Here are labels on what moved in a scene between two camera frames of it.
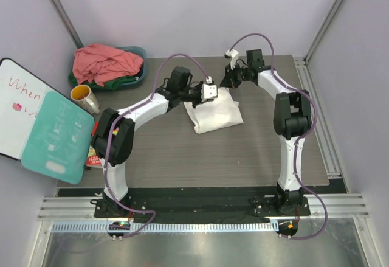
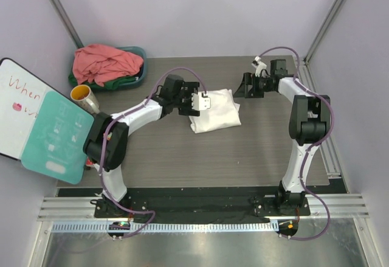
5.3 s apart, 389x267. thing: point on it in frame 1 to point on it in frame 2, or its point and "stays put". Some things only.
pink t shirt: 96,63 stays put
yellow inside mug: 84,97 stays put
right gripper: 229,80 to 248,79
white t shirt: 222,112 stays put
